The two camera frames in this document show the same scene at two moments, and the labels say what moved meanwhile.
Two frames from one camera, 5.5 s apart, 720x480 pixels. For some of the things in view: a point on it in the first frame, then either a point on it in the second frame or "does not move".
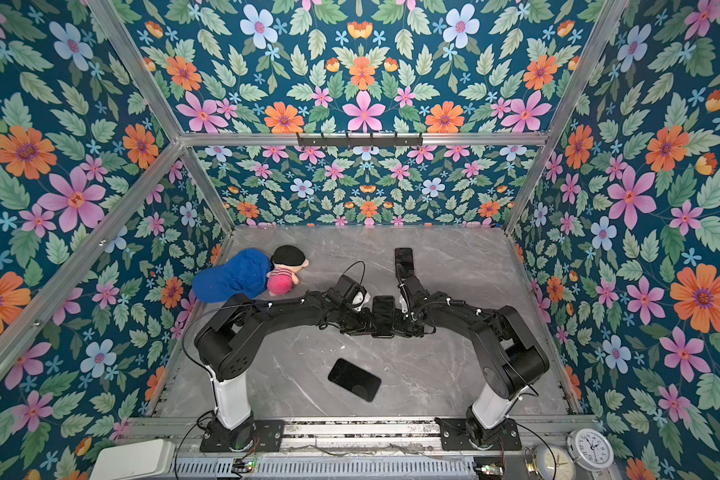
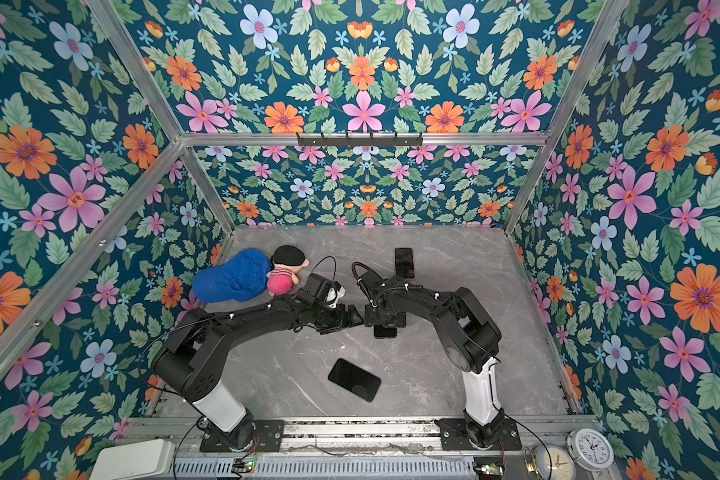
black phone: x=404 y=266 does not move
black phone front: x=354 y=379 does not move
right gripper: x=398 y=329 → x=369 y=310
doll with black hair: x=286 y=261 does not move
